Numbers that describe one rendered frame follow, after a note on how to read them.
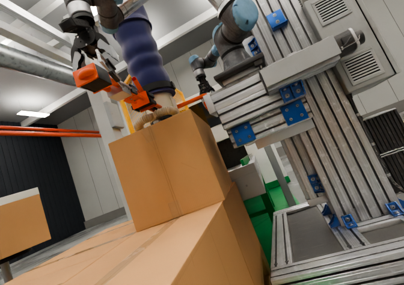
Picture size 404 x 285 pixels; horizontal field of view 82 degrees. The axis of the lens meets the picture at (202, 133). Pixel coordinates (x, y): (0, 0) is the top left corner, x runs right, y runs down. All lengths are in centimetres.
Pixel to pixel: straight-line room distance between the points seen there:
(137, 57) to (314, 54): 88
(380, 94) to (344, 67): 997
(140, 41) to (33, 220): 152
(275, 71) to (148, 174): 65
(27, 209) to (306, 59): 204
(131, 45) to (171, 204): 87
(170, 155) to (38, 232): 143
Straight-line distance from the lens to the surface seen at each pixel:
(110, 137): 274
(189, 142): 96
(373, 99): 1107
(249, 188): 160
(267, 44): 128
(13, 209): 220
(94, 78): 77
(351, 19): 130
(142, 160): 103
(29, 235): 219
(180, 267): 47
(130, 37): 144
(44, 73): 808
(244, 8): 104
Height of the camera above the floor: 69
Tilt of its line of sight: 8 degrees up
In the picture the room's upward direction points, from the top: 21 degrees counter-clockwise
